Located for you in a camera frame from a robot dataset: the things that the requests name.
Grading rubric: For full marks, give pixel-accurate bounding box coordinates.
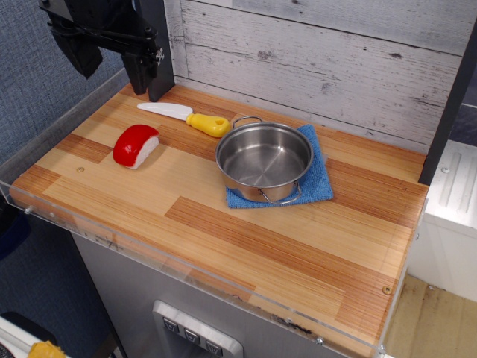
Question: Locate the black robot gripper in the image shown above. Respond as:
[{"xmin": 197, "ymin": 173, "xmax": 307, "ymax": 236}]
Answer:
[{"xmin": 39, "ymin": 1, "xmax": 159, "ymax": 95}]

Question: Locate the silver steel pot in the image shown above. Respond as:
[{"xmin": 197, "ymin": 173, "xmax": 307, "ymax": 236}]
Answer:
[{"xmin": 215, "ymin": 116, "xmax": 314, "ymax": 205}]

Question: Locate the red and white toy sushi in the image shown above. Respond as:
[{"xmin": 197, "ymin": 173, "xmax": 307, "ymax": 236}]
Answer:
[{"xmin": 113, "ymin": 125, "xmax": 159, "ymax": 169}]

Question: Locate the blue microfiber rag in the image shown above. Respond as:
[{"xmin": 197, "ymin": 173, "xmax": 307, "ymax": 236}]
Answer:
[{"xmin": 226, "ymin": 125, "xmax": 334, "ymax": 209}]

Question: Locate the white yellow toy knife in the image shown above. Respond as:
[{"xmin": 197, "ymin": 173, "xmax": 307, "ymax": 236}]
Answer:
[{"xmin": 137, "ymin": 102, "xmax": 232, "ymax": 138}]

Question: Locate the clear acrylic table guard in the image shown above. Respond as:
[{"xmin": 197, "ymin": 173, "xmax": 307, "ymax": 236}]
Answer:
[{"xmin": 1, "ymin": 87, "xmax": 427, "ymax": 357}]

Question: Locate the grey dispenser panel with buttons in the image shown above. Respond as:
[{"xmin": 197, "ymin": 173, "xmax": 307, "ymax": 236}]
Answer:
[{"xmin": 152, "ymin": 300, "xmax": 244, "ymax": 357}]

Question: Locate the yellow object at bottom left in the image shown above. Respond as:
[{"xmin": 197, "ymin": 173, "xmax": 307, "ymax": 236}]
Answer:
[{"xmin": 28, "ymin": 341, "xmax": 66, "ymax": 358}]

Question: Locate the white ribbed appliance top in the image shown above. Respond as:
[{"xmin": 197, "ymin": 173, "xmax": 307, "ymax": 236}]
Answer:
[{"xmin": 408, "ymin": 140, "xmax": 476, "ymax": 301}]

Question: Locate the dark grey vertical post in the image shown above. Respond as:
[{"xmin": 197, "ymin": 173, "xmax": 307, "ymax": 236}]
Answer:
[{"xmin": 134, "ymin": 0, "xmax": 175, "ymax": 102}]

